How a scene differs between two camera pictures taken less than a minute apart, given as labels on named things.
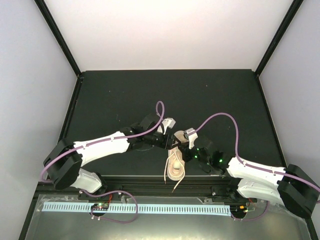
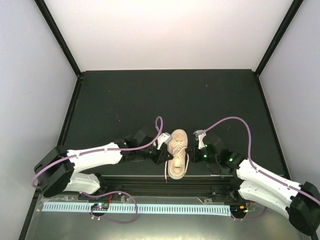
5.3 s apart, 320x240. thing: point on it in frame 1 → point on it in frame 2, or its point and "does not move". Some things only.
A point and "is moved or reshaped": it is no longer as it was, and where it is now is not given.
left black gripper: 167,144 → 160,158
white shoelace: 165,166 is moved or reshaped
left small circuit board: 100,206 does not move
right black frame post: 280,34 does not move
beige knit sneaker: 176,164 does not move
